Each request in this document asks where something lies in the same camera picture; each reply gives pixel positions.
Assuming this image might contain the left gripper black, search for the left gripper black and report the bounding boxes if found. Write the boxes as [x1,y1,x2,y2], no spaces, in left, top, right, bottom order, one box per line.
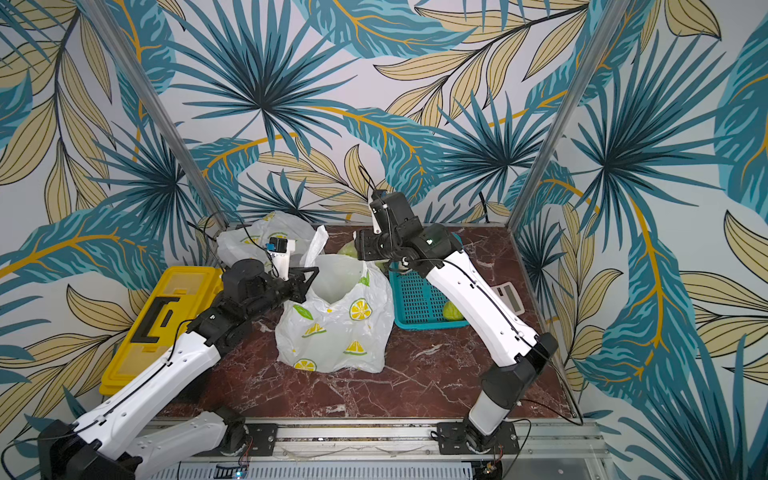
[246,266,321,321]

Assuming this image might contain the green avocado print plastic bag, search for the green avocado print plastic bag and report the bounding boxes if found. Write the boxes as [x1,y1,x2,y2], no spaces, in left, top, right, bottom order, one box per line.
[337,240,389,276]

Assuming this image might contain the white lemon print bag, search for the white lemon print bag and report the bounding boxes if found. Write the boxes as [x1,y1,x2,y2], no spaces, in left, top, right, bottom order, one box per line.
[275,226,395,374]

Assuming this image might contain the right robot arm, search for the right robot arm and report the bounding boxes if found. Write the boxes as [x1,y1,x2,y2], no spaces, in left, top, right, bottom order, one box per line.
[354,190,558,453]

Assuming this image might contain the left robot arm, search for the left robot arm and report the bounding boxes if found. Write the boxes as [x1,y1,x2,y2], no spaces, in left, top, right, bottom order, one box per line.
[37,259,319,479]

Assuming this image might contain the white lemon print plastic bags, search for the white lemon print plastic bags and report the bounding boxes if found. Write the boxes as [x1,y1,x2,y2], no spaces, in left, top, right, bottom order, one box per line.
[216,211,315,269]

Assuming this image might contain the yellow plastic toolbox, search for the yellow plastic toolbox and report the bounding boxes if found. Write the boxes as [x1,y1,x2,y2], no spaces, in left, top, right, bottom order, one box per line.
[99,266,223,396]

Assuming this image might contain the teal plastic basket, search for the teal plastic basket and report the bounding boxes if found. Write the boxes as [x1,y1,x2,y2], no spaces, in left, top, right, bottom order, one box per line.
[386,257,468,331]

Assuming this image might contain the white calculator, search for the white calculator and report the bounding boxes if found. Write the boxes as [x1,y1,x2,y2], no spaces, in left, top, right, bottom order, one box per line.
[492,282,525,316]

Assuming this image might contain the left metal corner post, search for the left metal corner post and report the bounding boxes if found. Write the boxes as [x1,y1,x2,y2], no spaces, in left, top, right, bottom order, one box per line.
[82,0,228,229]

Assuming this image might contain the metal corner post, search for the metal corner post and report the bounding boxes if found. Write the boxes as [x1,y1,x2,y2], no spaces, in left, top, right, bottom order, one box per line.
[82,0,228,229]
[506,1,629,233]

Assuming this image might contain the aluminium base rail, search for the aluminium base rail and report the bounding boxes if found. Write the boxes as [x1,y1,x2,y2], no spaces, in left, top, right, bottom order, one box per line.
[86,417,619,480]

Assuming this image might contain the right metal corner post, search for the right metal corner post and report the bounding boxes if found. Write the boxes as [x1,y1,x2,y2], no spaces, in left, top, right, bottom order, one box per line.
[506,1,629,233]

